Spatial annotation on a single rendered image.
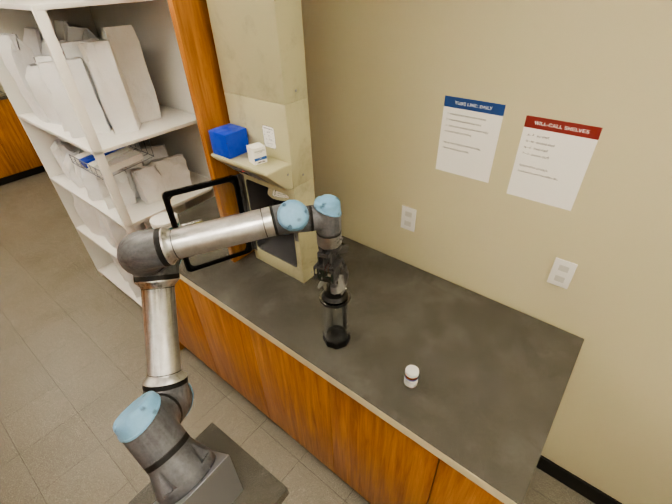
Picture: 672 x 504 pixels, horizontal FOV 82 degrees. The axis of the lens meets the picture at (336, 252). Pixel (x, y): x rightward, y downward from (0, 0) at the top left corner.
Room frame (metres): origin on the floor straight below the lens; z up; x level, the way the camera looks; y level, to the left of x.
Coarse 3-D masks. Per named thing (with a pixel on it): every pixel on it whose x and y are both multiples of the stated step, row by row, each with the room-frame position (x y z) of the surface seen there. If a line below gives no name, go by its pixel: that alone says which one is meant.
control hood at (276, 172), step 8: (224, 160) 1.36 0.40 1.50; (232, 160) 1.34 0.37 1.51; (240, 160) 1.34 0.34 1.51; (248, 160) 1.33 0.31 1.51; (272, 160) 1.33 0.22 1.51; (280, 160) 1.32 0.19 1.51; (232, 168) 1.46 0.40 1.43; (240, 168) 1.33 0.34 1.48; (248, 168) 1.27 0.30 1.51; (256, 168) 1.26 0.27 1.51; (264, 168) 1.26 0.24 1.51; (272, 168) 1.26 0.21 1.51; (280, 168) 1.26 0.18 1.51; (288, 168) 1.28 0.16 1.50; (264, 176) 1.22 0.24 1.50; (272, 176) 1.22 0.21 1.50; (280, 176) 1.25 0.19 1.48; (288, 176) 1.28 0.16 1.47; (272, 184) 1.32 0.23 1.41; (280, 184) 1.25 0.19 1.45; (288, 184) 1.28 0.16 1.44
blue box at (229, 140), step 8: (216, 128) 1.43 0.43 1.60; (224, 128) 1.43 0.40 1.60; (232, 128) 1.42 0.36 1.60; (240, 128) 1.42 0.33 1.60; (216, 136) 1.38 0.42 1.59; (224, 136) 1.35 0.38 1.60; (232, 136) 1.37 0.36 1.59; (240, 136) 1.40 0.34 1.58; (216, 144) 1.39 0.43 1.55; (224, 144) 1.36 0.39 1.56; (232, 144) 1.37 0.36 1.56; (240, 144) 1.39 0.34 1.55; (248, 144) 1.42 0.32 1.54; (216, 152) 1.40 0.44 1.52; (224, 152) 1.36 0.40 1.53; (232, 152) 1.36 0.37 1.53; (240, 152) 1.39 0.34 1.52
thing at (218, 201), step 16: (192, 192) 1.39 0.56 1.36; (208, 192) 1.42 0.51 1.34; (224, 192) 1.45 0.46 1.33; (176, 208) 1.35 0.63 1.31; (192, 208) 1.38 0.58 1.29; (208, 208) 1.41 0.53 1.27; (224, 208) 1.44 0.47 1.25; (192, 256) 1.35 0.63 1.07; (208, 256) 1.39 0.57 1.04; (224, 256) 1.42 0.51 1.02
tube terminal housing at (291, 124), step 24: (240, 96) 1.44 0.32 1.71; (240, 120) 1.46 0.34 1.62; (264, 120) 1.37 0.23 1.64; (288, 120) 1.30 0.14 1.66; (264, 144) 1.38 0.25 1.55; (288, 144) 1.30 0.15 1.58; (312, 168) 1.38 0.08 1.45; (288, 192) 1.31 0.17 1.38; (312, 192) 1.37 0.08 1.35; (312, 240) 1.35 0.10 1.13; (288, 264) 1.35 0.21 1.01; (312, 264) 1.34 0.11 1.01
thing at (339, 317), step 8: (320, 296) 0.97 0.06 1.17; (328, 304) 0.93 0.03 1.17; (336, 304) 0.92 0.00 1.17; (328, 312) 0.93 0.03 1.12; (336, 312) 0.93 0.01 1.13; (344, 312) 0.94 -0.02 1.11; (328, 320) 0.93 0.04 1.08; (336, 320) 0.93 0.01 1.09; (344, 320) 0.94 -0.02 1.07; (328, 328) 0.93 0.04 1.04; (336, 328) 0.93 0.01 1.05; (344, 328) 0.94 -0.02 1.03; (328, 336) 0.94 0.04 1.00; (336, 336) 0.93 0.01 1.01; (344, 336) 0.94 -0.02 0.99
